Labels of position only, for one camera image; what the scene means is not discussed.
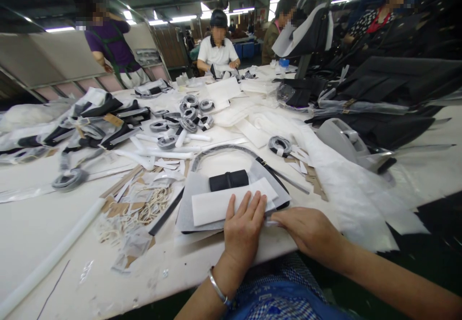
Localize heap of black handbags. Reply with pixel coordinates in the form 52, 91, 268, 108
276, 55, 462, 152

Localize person's left middle finger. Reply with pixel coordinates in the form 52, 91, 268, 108
250, 192, 263, 216

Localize grey tissue paper sheet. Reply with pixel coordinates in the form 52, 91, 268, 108
174, 161, 291, 245

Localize person's left hand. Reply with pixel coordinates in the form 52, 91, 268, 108
222, 191, 270, 263

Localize stack of white foam sheets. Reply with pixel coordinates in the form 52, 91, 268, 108
202, 76, 318, 146

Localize grey tape dispenser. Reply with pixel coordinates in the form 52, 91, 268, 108
315, 117, 398, 175

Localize black flat strip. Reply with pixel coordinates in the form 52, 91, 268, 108
148, 186, 185, 237

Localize black handbag with wrapped handle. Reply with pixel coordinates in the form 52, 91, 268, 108
180, 144, 312, 235

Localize pile of brown paper strips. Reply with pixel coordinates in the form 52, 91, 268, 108
287, 149, 330, 202

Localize white foam sheet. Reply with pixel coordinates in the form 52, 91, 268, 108
191, 177, 279, 227

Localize pile of coiled grey straps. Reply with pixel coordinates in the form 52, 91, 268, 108
149, 94, 217, 150

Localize blue plastic bins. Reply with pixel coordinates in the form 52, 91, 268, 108
232, 42, 261, 60

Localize single coiled grey strap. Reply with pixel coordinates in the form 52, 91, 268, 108
268, 135, 294, 156
51, 167, 88, 193

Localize white wrapped bag handle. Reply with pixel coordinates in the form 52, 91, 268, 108
114, 148, 195, 171
129, 133, 161, 152
176, 128, 213, 147

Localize pile of plastic-wrapped black bags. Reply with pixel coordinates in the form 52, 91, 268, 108
0, 87, 152, 166

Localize pile of string hang tags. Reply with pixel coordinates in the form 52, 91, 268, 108
94, 165, 187, 274

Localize hanging black and white bag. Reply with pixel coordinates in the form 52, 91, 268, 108
271, 0, 342, 60

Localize person's body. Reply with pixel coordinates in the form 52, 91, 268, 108
225, 250, 365, 320

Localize black folded pouch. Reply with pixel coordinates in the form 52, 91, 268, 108
208, 170, 250, 193

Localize person's right fingers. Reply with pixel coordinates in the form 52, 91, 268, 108
270, 208, 302, 230

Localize long white foam tube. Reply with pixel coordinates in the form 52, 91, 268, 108
0, 197, 106, 317

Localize person's left ring finger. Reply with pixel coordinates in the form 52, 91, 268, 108
238, 191, 253, 215

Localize person's right hand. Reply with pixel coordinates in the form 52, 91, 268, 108
270, 207, 348, 260

